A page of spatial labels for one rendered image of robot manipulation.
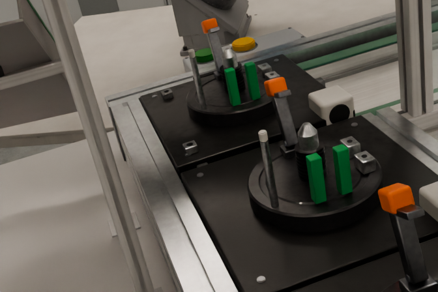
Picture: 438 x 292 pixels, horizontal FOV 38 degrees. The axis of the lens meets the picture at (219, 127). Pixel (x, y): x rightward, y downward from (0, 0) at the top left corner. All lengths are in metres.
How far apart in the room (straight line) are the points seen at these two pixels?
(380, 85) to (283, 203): 0.42
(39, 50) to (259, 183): 0.29
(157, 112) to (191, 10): 0.49
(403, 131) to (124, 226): 0.35
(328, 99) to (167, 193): 0.24
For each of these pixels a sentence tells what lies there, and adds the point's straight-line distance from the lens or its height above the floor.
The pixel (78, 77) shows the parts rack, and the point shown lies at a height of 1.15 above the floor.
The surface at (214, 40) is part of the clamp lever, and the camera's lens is 0.92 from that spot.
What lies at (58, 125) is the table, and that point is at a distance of 1.24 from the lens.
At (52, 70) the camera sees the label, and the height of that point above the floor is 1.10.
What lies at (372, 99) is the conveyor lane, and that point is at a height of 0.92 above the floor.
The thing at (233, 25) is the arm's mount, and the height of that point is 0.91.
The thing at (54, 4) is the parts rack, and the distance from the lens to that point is 0.58.
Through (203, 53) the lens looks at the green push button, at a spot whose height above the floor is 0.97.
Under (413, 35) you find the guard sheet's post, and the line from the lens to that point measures 0.78.
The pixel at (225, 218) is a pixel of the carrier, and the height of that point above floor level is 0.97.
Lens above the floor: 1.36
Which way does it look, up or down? 28 degrees down
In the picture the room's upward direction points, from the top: 12 degrees counter-clockwise
